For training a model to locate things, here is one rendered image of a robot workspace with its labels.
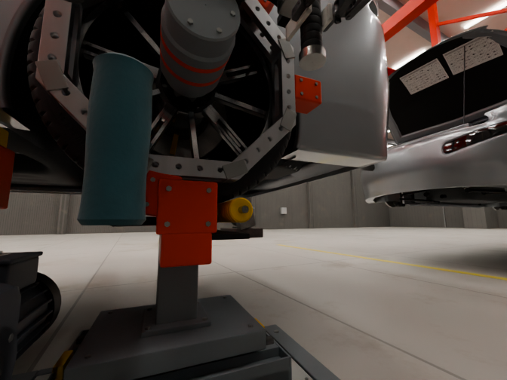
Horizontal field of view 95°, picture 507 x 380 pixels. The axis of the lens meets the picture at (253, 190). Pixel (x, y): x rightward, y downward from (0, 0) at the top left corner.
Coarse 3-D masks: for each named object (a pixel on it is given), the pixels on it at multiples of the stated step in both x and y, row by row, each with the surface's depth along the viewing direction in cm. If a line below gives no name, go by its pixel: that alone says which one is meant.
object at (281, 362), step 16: (80, 336) 63; (64, 352) 55; (256, 352) 57; (272, 352) 59; (64, 368) 51; (192, 368) 51; (208, 368) 52; (224, 368) 54; (240, 368) 54; (256, 368) 51; (272, 368) 53; (288, 368) 54
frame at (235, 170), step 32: (96, 0) 51; (256, 0) 62; (64, 32) 44; (256, 32) 65; (64, 64) 43; (288, 64) 63; (64, 96) 42; (288, 96) 62; (288, 128) 60; (160, 160) 47; (192, 160) 50; (256, 160) 56
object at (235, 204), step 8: (232, 200) 55; (240, 200) 54; (224, 208) 57; (232, 208) 53; (240, 208) 52; (248, 208) 52; (224, 216) 57; (232, 216) 52; (240, 216) 53; (248, 216) 54
